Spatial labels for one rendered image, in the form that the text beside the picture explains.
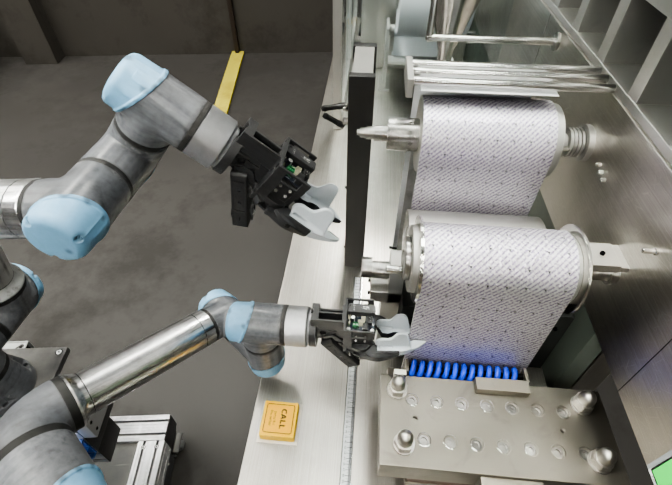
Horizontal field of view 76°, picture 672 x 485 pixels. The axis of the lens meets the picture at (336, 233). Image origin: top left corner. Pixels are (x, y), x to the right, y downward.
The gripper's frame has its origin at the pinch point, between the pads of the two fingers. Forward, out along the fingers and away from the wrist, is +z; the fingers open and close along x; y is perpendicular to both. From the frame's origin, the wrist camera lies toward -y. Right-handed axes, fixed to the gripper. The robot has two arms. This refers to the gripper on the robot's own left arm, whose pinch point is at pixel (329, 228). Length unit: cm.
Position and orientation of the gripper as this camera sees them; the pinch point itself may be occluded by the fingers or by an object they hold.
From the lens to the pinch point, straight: 67.8
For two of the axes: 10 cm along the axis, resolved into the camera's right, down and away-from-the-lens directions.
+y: 6.4, -5.0, -5.8
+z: 7.7, 5.0, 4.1
